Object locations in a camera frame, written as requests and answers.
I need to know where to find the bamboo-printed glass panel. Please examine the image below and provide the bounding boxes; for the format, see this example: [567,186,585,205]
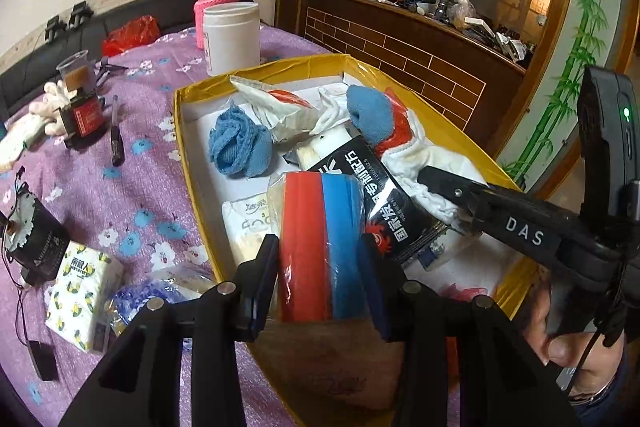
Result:
[497,0,626,202]

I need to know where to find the pale tissue pack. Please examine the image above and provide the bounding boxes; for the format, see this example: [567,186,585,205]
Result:
[221,198,282,268]

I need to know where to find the multicoloured cloth pack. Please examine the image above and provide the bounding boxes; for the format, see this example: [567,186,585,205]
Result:
[276,171,369,324]

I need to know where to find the yellow cardboard box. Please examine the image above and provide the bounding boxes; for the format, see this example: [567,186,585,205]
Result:
[172,53,538,427]

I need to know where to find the black pen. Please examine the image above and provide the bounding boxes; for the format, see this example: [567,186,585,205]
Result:
[110,94,126,168]

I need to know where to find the black printed packet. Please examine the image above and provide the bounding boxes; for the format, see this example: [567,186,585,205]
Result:
[282,134,453,265]

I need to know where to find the blue rolled sock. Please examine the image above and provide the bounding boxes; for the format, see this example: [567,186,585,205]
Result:
[345,84,401,146]

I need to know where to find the black cylindrical motor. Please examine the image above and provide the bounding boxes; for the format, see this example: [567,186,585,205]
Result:
[0,167,71,288]

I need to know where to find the red plastic wrapper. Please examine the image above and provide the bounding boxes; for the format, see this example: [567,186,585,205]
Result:
[440,284,488,308]

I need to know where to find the black-handled scissors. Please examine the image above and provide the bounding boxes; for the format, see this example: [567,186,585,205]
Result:
[95,57,130,84]

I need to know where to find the pile of assorted clutter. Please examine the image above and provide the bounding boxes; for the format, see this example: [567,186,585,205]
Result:
[340,0,536,62]

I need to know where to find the white plastic jar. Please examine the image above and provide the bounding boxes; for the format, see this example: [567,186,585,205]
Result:
[202,3,262,78]

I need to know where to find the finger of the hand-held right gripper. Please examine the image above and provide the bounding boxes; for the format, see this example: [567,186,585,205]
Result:
[416,166,571,258]

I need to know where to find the white red plastic packet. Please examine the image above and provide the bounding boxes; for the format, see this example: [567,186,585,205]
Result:
[229,75,323,144]

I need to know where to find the white red knit glove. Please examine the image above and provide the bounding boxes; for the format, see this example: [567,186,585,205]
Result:
[317,86,493,220]

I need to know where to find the clear plastic cup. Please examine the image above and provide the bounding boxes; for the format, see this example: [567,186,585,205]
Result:
[56,49,98,98]

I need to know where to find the red plastic bag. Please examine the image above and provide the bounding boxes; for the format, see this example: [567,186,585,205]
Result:
[102,15,162,56]

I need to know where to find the blue patterned packet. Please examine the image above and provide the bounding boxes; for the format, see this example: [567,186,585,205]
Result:
[106,266,217,338]

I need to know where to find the wooden brick-pattern partition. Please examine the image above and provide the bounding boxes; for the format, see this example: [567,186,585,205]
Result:
[272,0,593,202]

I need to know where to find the white cotton gloves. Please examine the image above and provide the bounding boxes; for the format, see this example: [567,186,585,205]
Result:
[0,79,71,168]

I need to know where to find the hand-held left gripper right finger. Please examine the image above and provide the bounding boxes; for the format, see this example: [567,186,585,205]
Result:
[356,233,581,427]

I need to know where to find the black power adapter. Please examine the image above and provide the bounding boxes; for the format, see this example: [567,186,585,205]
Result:
[27,339,60,382]

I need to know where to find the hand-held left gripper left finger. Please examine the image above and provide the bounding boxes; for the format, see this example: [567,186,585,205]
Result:
[57,233,281,427]

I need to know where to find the black leather sofa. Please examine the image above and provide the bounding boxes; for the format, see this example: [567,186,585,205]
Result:
[0,0,251,108]

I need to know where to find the person's right hand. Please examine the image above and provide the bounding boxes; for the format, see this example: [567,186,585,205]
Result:
[517,279,598,395]

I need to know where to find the yellow-print tissue pack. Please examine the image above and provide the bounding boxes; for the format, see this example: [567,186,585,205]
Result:
[45,240,126,354]

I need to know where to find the blue terry cloth ball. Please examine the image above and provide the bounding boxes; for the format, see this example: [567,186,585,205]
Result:
[208,103,274,179]

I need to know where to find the black red small box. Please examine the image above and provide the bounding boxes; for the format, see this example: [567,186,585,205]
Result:
[57,89,106,150]

